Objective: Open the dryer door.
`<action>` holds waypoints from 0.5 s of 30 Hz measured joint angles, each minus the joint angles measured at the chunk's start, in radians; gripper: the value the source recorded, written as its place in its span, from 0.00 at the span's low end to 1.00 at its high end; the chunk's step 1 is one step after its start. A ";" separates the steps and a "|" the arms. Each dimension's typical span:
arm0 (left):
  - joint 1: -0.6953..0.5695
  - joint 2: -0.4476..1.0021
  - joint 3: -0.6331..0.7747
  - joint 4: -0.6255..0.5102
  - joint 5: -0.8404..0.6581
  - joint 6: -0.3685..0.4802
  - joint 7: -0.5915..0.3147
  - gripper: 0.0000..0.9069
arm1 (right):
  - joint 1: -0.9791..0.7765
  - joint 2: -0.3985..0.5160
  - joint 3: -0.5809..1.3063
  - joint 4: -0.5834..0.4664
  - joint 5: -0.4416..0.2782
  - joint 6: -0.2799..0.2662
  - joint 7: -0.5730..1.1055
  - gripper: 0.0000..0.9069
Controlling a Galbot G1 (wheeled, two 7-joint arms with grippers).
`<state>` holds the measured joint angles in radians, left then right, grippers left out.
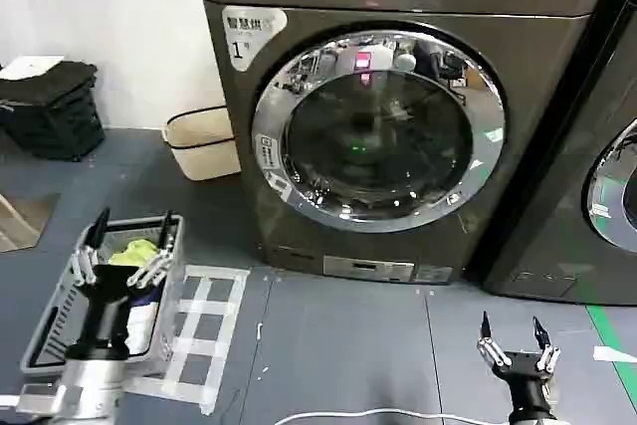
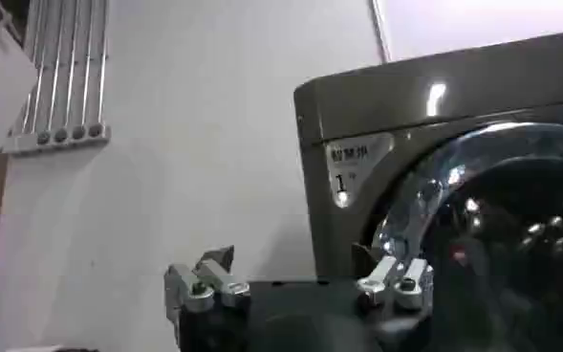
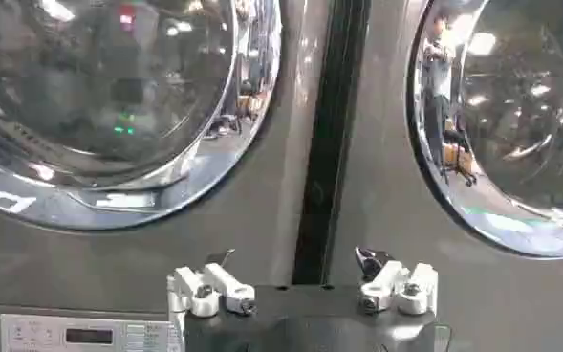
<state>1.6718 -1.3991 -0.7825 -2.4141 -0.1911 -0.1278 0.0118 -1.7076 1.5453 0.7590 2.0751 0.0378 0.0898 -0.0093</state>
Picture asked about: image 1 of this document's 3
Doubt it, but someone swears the black folded cloth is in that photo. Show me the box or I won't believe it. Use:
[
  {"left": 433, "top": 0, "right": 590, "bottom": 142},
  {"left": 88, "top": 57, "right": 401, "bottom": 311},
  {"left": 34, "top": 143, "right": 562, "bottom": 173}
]
[{"left": 0, "top": 61, "right": 100, "bottom": 99}]

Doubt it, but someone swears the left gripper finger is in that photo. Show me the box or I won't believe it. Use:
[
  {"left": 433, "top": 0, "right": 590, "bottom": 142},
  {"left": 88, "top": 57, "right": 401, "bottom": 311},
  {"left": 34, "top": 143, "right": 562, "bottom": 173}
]
[
  {"left": 125, "top": 210, "right": 175, "bottom": 293},
  {"left": 69, "top": 206, "right": 110, "bottom": 288}
]

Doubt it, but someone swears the grey dryer numbered one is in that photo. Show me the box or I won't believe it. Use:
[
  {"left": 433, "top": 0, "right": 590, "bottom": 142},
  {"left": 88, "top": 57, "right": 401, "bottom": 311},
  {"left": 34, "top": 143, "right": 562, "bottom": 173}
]
[{"left": 191, "top": 0, "right": 616, "bottom": 288}]

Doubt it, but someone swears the white paper sheet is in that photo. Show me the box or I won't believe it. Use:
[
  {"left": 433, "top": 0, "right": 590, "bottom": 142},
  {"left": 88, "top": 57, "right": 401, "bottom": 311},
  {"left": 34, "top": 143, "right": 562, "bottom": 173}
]
[{"left": 0, "top": 55, "right": 67, "bottom": 81}]

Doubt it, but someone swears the grey dryer without number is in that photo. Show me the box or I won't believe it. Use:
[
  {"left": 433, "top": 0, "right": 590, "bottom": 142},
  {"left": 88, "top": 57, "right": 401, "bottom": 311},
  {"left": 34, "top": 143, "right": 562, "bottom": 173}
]
[{"left": 479, "top": 0, "right": 637, "bottom": 308}]

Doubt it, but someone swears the white cloth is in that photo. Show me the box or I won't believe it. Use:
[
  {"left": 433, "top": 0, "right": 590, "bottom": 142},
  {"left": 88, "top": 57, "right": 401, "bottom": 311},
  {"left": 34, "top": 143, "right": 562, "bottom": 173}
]
[{"left": 123, "top": 299, "right": 161, "bottom": 352}]

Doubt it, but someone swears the round chrome glass dryer door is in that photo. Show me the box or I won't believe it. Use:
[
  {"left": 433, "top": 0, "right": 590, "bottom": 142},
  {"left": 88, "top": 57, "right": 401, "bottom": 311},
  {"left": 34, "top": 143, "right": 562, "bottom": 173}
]
[
  {"left": 250, "top": 29, "right": 508, "bottom": 236},
  {"left": 580, "top": 117, "right": 637, "bottom": 268}
]

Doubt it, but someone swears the white cable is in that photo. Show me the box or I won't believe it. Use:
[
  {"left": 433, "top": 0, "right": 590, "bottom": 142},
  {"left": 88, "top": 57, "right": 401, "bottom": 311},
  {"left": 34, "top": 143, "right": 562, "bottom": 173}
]
[{"left": 270, "top": 406, "right": 515, "bottom": 425}]

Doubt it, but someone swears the grey plastic laundry basket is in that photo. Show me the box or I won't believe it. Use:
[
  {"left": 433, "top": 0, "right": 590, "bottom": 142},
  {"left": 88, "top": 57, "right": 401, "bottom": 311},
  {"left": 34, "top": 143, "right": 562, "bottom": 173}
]
[{"left": 19, "top": 214, "right": 189, "bottom": 377}]

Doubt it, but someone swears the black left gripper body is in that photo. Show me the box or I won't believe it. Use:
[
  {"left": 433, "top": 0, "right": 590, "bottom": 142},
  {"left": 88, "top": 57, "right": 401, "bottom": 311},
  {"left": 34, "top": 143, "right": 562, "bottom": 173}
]
[{"left": 65, "top": 264, "right": 140, "bottom": 355}]

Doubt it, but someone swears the white tape grid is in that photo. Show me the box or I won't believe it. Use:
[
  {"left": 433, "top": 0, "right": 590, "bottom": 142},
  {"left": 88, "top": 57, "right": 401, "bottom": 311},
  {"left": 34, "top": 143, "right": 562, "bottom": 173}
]
[{"left": 125, "top": 264, "right": 251, "bottom": 417}]

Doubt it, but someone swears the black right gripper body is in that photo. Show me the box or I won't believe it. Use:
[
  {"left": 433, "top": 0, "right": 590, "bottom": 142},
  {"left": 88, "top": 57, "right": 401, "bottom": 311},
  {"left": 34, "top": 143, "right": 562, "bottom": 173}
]
[{"left": 491, "top": 350, "right": 554, "bottom": 415}]

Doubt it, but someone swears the beige bag with black trim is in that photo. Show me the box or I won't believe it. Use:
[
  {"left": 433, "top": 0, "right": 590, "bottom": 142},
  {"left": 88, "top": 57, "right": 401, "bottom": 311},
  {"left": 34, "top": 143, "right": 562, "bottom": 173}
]
[{"left": 160, "top": 105, "right": 243, "bottom": 182}]

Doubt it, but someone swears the yellow-green garment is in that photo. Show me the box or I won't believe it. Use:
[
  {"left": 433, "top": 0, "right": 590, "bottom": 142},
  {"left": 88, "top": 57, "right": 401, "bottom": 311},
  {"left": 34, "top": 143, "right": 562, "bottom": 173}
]
[{"left": 107, "top": 239, "right": 161, "bottom": 268}]

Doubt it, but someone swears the stack of black crates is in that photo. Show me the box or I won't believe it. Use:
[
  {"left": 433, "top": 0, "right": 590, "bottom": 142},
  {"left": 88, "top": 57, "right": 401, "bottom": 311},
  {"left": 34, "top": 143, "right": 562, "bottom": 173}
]
[{"left": 0, "top": 60, "right": 107, "bottom": 164}]

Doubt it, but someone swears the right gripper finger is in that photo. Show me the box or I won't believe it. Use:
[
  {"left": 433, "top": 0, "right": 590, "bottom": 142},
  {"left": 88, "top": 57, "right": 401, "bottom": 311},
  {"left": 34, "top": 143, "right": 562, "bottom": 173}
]
[
  {"left": 476, "top": 311, "right": 515, "bottom": 372},
  {"left": 531, "top": 316, "right": 562, "bottom": 377}
]

